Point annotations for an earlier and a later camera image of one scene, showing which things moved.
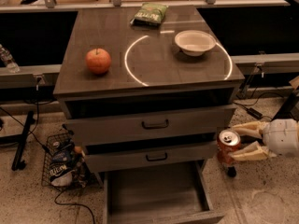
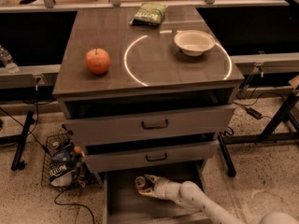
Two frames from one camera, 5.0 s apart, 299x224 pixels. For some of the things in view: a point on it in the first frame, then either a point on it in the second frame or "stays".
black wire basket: x=64 y=163 stays
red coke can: x=228 y=140 → x=141 y=183
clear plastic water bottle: x=7 y=59 stays
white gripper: x=281 y=136 → x=163 y=189
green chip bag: x=149 y=14 stays
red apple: x=98 y=61 stays
